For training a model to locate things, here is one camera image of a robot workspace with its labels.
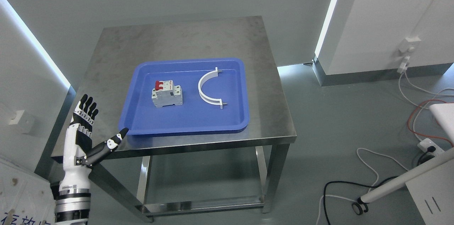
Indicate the white wheeled stand leg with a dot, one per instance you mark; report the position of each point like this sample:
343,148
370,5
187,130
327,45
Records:
360,205

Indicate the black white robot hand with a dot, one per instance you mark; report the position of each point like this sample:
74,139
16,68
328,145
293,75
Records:
79,156

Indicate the blue plastic tray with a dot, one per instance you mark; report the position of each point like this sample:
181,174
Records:
194,116

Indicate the white board with writing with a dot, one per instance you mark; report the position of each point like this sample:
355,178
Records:
25,198

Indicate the white cabinet corner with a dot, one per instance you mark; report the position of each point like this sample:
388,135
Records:
432,191

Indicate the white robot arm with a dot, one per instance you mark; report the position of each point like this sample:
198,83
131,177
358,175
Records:
72,207

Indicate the white curved plastic bracket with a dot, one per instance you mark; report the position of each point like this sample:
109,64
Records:
205,87

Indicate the stainless steel table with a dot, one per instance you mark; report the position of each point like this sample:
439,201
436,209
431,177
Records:
189,176

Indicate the grey red circuit breaker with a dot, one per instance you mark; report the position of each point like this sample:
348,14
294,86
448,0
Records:
166,93

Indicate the white power plug adapter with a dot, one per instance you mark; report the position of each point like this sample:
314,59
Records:
403,65

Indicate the white wall socket left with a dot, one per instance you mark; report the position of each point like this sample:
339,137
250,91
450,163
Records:
23,122

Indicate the white wall socket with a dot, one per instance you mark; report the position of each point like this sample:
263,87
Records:
408,45
23,122

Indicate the white wall socket right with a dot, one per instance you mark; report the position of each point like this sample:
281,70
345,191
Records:
408,45

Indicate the white power strip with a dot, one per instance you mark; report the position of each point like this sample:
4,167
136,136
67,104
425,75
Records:
427,145

